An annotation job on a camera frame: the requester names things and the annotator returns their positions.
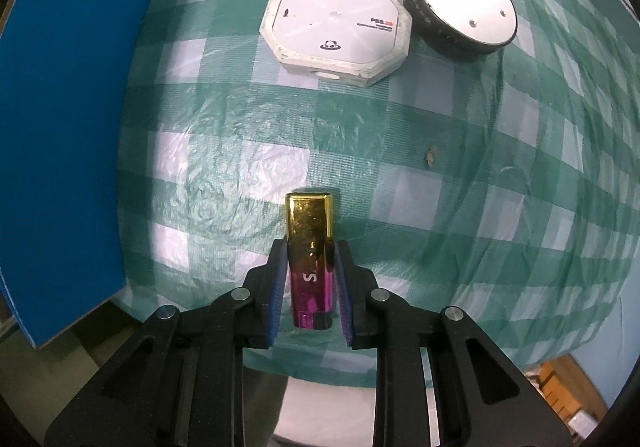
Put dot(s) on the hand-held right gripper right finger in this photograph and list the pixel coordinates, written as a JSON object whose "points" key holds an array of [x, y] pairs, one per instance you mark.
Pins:
{"points": [[344, 292]]}

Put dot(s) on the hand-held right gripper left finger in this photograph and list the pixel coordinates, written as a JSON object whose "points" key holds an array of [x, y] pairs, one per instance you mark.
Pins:
{"points": [[278, 287]]}

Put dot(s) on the gold and pink lighter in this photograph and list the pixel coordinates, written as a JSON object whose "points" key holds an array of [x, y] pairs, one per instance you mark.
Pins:
{"points": [[310, 227]]}

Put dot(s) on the white octagonal device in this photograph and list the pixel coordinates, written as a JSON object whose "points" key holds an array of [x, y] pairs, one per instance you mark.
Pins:
{"points": [[340, 22]]}

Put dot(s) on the cardboard box with blue edge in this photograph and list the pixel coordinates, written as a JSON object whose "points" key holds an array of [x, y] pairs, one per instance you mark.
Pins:
{"points": [[60, 127]]}

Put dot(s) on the green checked tablecloth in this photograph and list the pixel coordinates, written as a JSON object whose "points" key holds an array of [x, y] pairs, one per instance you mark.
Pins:
{"points": [[450, 227]]}

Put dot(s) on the small brown debris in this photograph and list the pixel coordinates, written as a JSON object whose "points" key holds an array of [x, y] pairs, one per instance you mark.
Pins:
{"points": [[431, 154]]}

